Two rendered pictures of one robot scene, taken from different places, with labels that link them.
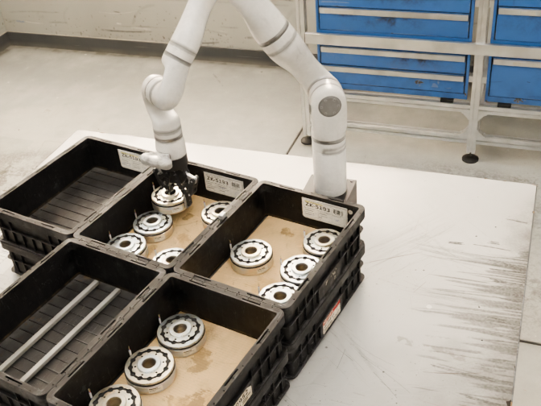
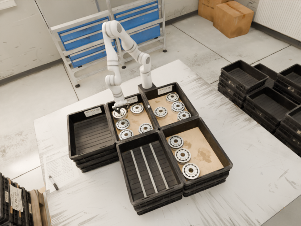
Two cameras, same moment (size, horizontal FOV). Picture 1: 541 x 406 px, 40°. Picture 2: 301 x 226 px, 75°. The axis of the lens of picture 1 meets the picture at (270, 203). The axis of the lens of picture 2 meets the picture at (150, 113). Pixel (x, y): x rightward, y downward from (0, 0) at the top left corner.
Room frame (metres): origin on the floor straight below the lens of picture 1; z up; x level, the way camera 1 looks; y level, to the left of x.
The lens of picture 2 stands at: (0.74, 0.82, 1.99)
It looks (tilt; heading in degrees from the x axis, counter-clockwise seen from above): 48 degrees down; 315
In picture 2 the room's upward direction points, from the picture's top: 9 degrees counter-clockwise
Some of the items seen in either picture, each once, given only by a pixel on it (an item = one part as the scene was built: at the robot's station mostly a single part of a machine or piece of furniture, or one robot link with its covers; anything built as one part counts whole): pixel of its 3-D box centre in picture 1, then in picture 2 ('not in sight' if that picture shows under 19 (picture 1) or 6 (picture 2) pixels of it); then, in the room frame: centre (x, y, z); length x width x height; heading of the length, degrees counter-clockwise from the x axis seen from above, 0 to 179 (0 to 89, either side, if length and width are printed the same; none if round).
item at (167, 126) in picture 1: (161, 106); (113, 85); (1.62, 0.24, 1.15); 0.09 x 0.07 x 0.15; 33
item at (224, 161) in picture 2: (175, 374); (192, 151); (1.01, 0.22, 0.87); 0.40 x 0.30 x 0.11; 147
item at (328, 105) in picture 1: (328, 112); (144, 63); (1.71, -0.17, 1.05); 0.09 x 0.09 x 0.17; 2
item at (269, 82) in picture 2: not in sight; (261, 82); (0.97, -1.43, 0.26); 0.40 x 0.30 x 0.23; 157
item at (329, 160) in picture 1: (329, 163); (146, 78); (1.71, -0.17, 0.89); 0.09 x 0.09 x 0.17; 66
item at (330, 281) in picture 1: (274, 258); (169, 108); (1.35, 0.00, 0.87); 0.40 x 0.30 x 0.11; 147
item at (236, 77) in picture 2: not in sight; (238, 88); (1.12, -1.06, 0.37); 0.40 x 0.30 x 0.45; 157
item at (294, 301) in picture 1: (273, 241); (168, 103); (1.35, 0.00, 0.92); 0.40 x 0.30 x 0.02; 147
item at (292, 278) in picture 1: (302, 269); (178, 106); (1.31, -0.06, 0.86); 0.10 x 0.10 x 0.01
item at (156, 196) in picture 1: (170, 194); (119, 112); (1.63, 0.26, 0.89); 0.10 x 0.10 x 0.01
